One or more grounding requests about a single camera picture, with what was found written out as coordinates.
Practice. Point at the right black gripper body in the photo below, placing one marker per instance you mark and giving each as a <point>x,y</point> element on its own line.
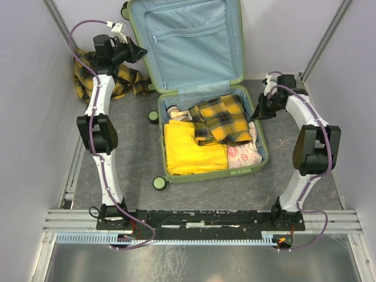
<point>269,106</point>

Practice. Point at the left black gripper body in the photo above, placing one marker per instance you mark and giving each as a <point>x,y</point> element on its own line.
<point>123,53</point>

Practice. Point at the yellow plaid shirt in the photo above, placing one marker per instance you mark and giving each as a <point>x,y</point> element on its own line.
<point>221,120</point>
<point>129,81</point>

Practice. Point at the cream pink-print cloth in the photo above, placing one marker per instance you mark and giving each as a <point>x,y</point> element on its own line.
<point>245,155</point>

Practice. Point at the green suitcase blue lining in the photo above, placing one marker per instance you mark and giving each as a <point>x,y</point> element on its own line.
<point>195,54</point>

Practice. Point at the white sunscreen bottle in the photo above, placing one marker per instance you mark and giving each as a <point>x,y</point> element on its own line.
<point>174,113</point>

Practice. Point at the yellow garment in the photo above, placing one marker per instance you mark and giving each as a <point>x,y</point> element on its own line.
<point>184,156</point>

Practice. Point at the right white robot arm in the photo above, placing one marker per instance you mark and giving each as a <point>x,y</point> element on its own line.
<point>316,150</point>

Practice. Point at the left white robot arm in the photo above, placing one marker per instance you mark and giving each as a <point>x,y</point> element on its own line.
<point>97,132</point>

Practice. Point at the crumpled yellow plaid shirt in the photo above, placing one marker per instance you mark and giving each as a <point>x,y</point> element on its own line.
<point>129,81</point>

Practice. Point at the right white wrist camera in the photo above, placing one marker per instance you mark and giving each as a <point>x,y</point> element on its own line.
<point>268,84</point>

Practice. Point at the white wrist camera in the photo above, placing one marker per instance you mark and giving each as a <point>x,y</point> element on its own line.
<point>118,30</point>
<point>268,84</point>

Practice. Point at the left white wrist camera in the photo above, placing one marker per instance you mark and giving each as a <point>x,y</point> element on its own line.
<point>118,30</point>

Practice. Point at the left aluminium corner post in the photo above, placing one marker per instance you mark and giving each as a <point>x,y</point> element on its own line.
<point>59,22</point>

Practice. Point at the aluminium corner post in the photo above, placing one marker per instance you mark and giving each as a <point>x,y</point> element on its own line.
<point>59,22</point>
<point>326,38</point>

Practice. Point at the right aluminium corner post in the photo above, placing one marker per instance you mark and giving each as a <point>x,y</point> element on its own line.
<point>326,38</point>

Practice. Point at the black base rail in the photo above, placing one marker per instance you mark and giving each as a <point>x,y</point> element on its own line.
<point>203,224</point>

